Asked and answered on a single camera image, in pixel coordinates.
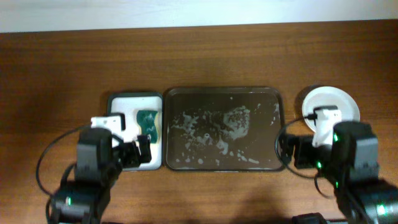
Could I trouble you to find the green and yellow sponge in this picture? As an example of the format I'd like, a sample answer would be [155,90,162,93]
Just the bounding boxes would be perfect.
[136,110,159,144]

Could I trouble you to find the pale green plate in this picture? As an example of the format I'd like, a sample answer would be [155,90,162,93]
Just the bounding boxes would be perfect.
[302,86,360,121]

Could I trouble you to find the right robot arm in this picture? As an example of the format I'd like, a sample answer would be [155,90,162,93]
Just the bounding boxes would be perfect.
[274,105,397,223]

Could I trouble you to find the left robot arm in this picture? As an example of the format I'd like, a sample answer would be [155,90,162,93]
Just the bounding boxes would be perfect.
[46,113,158,224]

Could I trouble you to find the black tray with white foam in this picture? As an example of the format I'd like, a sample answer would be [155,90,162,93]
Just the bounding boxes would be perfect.
[107,92,163,171]

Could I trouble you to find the brown plastic tray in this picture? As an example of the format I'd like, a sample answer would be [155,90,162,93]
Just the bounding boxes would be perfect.
[162,87,285,172]

